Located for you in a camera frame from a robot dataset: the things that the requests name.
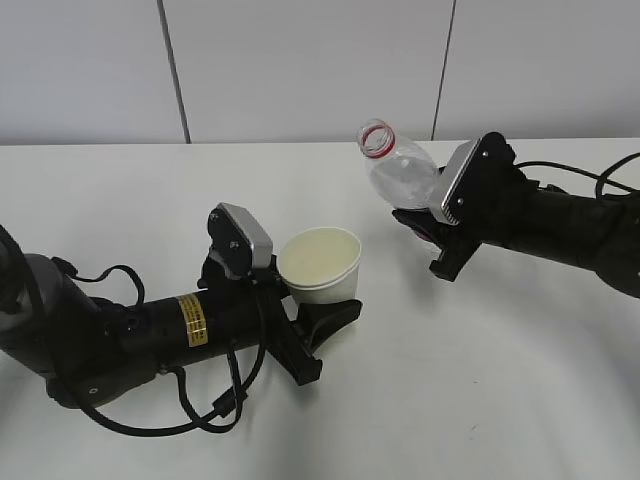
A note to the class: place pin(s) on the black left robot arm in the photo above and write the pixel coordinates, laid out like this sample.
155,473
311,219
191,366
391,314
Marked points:
91,346

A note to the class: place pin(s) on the clear plastic water bottle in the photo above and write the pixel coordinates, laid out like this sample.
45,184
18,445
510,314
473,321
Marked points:
401,172

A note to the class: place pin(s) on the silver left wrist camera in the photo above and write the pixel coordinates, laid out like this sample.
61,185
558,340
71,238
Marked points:
239,243

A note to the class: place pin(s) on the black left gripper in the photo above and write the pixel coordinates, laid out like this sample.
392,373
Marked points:
248,311

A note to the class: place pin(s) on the white paper cup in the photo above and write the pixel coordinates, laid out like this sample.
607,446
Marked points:
321,265

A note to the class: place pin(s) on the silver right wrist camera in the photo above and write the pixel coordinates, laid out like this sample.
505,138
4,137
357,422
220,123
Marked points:
450,202

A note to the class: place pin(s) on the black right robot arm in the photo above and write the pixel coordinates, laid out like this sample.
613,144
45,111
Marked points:
599,234

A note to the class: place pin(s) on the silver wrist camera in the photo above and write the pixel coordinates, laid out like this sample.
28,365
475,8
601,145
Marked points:
239,243
450,202

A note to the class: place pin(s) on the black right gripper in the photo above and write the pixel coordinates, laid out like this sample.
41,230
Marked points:
500,189

